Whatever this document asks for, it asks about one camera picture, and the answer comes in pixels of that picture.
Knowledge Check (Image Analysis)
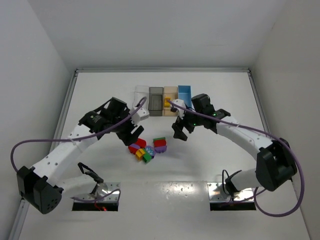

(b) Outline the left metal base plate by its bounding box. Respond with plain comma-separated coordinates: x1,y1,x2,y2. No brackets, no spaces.
71,182,121,212

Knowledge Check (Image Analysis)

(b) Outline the clear transparent container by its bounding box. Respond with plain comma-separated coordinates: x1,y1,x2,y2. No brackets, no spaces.
132,85,150,110

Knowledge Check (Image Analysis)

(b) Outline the amber transparent container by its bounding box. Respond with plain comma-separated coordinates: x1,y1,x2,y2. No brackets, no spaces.
163,86,178,117

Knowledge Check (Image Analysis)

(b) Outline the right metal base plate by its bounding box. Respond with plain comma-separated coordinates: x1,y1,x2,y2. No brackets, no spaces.
207,181,257,211

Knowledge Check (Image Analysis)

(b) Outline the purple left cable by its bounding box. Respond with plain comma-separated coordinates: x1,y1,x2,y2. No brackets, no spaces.
10,96,148,173

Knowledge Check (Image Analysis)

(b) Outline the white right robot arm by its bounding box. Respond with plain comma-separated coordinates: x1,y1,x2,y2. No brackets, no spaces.
170,93,298,196

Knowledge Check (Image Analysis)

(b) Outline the green square lego brick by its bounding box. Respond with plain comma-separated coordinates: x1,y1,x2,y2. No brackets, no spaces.
142,152,155,164

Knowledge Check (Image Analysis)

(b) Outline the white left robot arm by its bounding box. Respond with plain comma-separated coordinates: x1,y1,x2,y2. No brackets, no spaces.
16,97,149,215

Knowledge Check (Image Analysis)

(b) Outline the purple paw print lego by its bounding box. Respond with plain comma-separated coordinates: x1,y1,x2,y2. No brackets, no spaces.
145,145,156,158

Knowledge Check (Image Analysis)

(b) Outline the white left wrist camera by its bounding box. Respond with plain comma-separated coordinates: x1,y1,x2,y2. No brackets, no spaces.
129,107,150,126

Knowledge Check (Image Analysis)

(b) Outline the purple rounded lego plate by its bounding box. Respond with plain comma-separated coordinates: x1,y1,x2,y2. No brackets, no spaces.
154,145,167,153

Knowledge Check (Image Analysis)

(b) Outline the red purple lego stack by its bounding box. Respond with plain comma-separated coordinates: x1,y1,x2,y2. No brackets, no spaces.
128,138,147,155

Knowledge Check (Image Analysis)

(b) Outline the red rounded lego brick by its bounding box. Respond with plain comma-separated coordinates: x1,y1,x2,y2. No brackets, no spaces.
153,138,167,148

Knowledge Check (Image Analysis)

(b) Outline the purple cable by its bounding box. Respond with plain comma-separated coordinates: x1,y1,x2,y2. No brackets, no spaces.
10,96,148,173
166,99,305,217

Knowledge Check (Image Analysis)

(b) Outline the yellow lego brick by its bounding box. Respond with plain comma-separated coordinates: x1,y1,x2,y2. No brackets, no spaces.
135,148,146,162

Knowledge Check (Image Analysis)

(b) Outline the metal base plate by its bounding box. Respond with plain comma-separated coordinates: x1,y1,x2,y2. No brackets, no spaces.
207,181,257,211
71,182,121,212

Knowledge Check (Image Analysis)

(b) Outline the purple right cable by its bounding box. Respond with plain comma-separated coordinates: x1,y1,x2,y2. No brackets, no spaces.
166,99,305,217

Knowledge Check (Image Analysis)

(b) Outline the blue container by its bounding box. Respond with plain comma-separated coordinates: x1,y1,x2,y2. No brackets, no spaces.
178,85,192,107

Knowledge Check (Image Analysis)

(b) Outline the aluminium frame rail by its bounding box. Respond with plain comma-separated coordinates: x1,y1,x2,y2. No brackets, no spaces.
75,67,251,73

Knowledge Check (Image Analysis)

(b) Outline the yellow striped curved lego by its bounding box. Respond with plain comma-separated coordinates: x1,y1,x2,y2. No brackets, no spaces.
163,96,171,110

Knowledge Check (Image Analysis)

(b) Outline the grey transparent container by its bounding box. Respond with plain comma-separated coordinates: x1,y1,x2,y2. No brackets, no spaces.
148,87,164,117

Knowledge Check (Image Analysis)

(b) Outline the green lego plate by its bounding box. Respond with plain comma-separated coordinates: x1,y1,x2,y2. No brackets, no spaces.
153,137,166,142

